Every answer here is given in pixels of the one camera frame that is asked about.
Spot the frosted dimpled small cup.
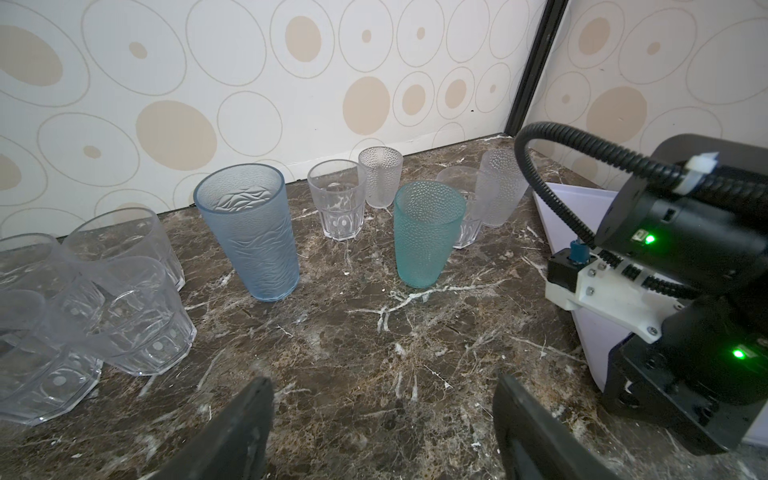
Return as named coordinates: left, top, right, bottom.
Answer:
left=358, top=145, right=404, bottom=209

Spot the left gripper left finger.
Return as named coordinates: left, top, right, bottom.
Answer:
left=153, top=377, right=274, bottom=479

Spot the tall blue plastic tumbler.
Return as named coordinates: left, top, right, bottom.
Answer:
left=193, top=163, right=300, bottom=302

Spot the clear ribbed small glass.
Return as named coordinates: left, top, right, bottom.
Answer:
left=307, top=159, right=366, bottom=241

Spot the frosted dimpled tall cup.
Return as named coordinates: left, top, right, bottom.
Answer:
left=480, top=149, right=528, bottom=228

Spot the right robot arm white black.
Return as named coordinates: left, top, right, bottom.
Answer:
left=596, top=177, right=767, bottom=455

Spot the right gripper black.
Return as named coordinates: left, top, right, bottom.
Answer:
left=602, top=297, right=767, bottom=455

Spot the teal dimpled plastic tumbler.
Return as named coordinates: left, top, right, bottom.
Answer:
left=394, top=180, right=467, bottom=288

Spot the lavender plastic tray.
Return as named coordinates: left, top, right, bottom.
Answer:
left=534, top=182, right=767, bottom=448

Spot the clear faceted small glass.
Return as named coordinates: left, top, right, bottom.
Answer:
left=435, top=165, right=485, bottom=250

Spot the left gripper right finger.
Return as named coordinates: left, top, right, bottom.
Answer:
left=492, top=374, right=617, bottom=480

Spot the black corrugated cable right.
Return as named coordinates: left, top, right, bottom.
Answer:
left=514, top=121, right=768, bottom=301

